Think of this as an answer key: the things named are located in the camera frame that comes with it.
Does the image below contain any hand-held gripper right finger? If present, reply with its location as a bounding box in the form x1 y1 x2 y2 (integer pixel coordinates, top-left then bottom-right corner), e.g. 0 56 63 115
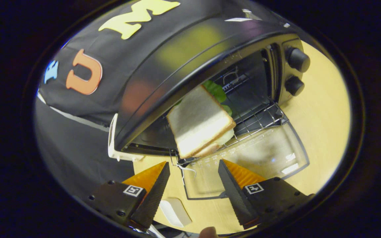
217 159 316 230

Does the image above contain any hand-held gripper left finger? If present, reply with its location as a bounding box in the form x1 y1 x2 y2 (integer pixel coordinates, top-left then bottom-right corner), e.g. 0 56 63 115
87 161 171 231

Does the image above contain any white bread sandwich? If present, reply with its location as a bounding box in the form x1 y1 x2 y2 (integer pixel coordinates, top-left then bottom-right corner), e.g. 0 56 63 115
166 80 237 159

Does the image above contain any black toaster oven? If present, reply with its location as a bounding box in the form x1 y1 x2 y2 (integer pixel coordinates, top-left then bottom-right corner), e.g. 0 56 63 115
114 17 311 201

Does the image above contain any white food tray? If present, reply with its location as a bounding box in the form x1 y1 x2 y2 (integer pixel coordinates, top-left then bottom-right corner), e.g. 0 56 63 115
159 197 193 228

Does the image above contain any white pop-up toaster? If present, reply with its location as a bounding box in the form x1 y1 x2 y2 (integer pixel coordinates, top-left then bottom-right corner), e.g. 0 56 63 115
107 113 145 163

